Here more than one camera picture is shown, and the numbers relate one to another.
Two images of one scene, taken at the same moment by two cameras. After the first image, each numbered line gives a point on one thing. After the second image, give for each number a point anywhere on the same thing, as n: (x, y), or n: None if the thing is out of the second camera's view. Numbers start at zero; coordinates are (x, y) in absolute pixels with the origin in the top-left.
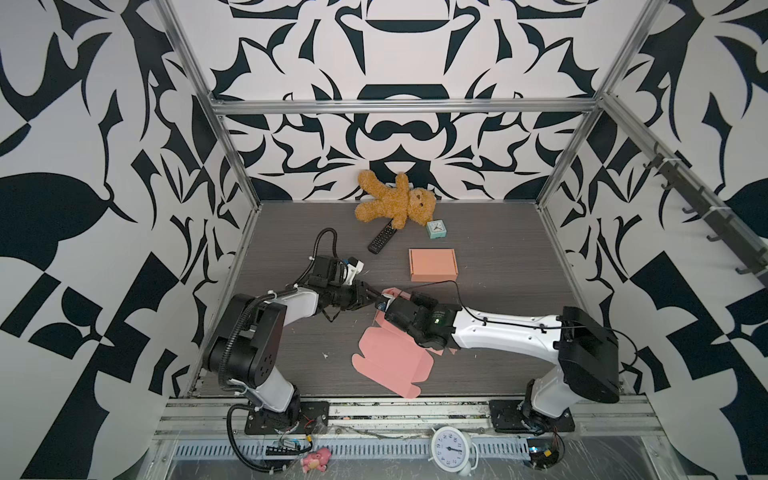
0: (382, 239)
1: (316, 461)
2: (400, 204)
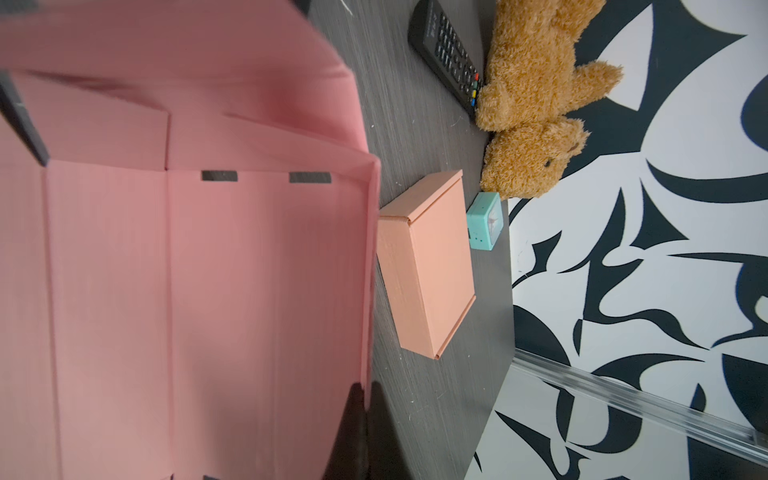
0: (438, 44)
1: None
2: (532, 86)
